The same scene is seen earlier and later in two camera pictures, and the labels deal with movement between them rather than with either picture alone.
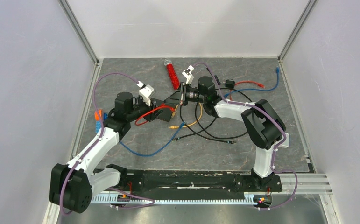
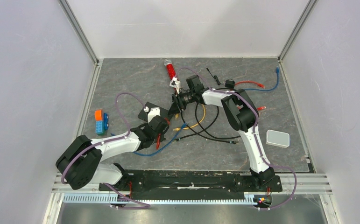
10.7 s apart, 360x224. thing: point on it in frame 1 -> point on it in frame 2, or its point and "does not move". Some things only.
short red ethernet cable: [162, 106] -> [158, 142]
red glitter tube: [172, 73] does not move
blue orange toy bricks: [99, 116] does not move
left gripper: [152, 115] -> [162, 133]
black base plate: [158, 183] does not move
